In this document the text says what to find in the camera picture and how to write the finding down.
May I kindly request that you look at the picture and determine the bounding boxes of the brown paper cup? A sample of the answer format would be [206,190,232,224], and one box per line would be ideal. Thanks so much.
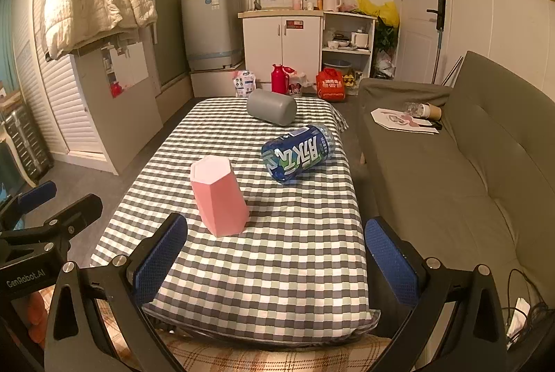
[418,103,443,121]

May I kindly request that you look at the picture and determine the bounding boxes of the olive sofa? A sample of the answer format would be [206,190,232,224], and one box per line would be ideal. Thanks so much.
[356,50,555,372]

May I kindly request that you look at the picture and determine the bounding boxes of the checked tablecloth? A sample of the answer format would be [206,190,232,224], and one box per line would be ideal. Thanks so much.
[90,96,381,351]

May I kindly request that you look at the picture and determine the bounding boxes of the red shopping bag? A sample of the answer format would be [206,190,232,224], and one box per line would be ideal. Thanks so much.
[315,68,346,100]

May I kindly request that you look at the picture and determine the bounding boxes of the red thermos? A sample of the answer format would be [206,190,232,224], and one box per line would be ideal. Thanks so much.
[271,64,290,94]

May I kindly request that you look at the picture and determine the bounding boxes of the white washing machine plinth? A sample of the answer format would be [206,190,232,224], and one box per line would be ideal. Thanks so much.
[190,66,250,99]

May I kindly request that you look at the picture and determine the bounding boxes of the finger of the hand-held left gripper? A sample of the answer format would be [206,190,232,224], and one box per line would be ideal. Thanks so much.
[0,180,58,227]
[24,193,104,247]

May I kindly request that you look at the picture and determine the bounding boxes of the white shutter wardrobe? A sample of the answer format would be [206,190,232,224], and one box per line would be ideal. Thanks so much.
[13,0,163,175]

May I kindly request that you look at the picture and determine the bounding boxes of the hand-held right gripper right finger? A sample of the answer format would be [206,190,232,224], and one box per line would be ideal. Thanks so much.
[365,216,509,372]

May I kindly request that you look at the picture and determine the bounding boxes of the white paper on wardrobe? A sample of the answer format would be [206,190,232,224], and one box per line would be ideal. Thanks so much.
[110,40,150,88]

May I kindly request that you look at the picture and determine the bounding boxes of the green plant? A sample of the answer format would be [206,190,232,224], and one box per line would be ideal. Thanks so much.
[375,18,400,52]

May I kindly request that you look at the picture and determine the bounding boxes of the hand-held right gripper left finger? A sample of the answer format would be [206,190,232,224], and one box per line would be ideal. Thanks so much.
[43,212,188,372]

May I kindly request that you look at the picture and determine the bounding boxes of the black cables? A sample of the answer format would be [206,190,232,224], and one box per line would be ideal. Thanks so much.
[503,268,552,355]

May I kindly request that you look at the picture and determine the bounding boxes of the frosted glass door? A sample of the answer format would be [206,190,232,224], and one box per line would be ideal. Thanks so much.
[145,0,196,88]

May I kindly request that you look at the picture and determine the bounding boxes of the white open shelf unit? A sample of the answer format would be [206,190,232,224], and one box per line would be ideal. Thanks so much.
[322,11,377,88]

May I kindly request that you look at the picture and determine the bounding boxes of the white refill pouch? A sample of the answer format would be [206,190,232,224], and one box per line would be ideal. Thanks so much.
[233,70,257,97]

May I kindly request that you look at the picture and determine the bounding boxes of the white printed paper sheet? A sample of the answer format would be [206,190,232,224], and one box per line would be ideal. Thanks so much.
[372,107,441,135]

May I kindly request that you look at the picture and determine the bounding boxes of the dark ribbed suitcase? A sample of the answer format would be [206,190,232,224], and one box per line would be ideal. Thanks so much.
[0,103,55,186]

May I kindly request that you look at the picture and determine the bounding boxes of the plaid cloth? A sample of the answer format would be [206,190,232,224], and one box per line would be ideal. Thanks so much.
[97,303,393,372]

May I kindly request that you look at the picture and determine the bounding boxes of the white washing machine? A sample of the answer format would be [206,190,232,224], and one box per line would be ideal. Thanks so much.
[181,0,246,73]

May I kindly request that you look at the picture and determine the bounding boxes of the broom stick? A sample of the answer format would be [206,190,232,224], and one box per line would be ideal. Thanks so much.
[434,27,443,84]

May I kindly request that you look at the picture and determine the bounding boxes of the clear plastic bottle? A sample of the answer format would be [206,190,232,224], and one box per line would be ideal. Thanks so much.
[403,101,428,119]

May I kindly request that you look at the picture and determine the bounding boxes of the grey cup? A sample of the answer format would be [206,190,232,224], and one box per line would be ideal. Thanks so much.
[246,88,298,127]

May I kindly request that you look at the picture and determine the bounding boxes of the pink hexagonal cup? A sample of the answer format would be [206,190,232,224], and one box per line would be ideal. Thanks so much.
[190,155,251,237]

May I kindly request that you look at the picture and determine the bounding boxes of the orange object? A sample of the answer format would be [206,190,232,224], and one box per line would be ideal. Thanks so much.
[25,293,49,352]

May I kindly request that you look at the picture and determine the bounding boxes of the white cartoon print bag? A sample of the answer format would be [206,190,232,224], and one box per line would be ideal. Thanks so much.
[288,70,314,97]

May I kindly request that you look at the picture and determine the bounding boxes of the white sink cabinet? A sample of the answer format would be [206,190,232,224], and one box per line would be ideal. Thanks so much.
[237,10,324,84]

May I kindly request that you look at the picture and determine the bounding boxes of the black door handle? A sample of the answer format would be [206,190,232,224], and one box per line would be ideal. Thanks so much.
[427,0,446,31]

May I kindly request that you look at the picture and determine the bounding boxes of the yellow plastic bag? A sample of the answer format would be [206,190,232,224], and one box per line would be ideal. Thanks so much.
[356,0,400,28]

